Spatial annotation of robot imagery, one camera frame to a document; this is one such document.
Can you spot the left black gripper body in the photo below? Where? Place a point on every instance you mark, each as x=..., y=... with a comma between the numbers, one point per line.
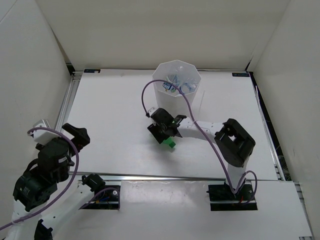
x=64, y=174

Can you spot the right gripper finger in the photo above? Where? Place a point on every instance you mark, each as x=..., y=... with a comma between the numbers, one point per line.
x=173, y=132
x=157, y=133

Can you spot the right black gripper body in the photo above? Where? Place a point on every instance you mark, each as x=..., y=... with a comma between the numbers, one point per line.
x=163, y=128

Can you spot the green plastic bottle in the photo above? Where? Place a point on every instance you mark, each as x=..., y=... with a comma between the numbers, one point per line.
x=170, y=142

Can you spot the clear bottle white green label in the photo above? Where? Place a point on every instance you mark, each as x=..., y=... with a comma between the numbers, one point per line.
x=171, y=81

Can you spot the clear bottle blue label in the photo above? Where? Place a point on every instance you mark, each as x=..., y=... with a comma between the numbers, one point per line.
x=188, y=86

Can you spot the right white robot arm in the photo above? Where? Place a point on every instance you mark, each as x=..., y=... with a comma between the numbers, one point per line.
x=232, y=144

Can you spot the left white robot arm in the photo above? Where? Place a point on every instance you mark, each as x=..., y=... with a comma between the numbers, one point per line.
x=46, y=179

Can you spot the white octagonal plastic bin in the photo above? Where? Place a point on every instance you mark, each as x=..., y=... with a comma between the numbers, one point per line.
x=176, y=103

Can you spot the aluminium rail bar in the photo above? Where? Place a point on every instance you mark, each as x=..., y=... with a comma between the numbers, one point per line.
x=130, y=177

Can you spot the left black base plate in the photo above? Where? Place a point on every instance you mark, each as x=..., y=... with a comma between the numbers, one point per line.
x=108, y=200

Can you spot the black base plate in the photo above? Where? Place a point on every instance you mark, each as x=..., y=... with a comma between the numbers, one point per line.
x=108, y=200
x=222, y=199

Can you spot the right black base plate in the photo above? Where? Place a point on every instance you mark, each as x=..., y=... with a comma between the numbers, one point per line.
x=222, y=199

